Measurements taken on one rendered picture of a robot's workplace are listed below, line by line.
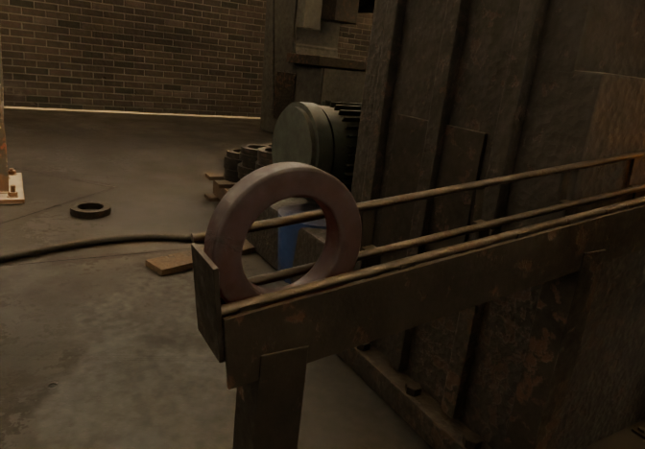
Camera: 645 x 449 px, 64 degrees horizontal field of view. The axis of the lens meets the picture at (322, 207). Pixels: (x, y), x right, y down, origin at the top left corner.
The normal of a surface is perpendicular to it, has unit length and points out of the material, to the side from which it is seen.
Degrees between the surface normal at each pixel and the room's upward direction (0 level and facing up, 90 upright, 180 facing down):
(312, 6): 90
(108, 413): 0
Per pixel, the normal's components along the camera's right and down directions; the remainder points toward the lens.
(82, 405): 0.11, -0.96
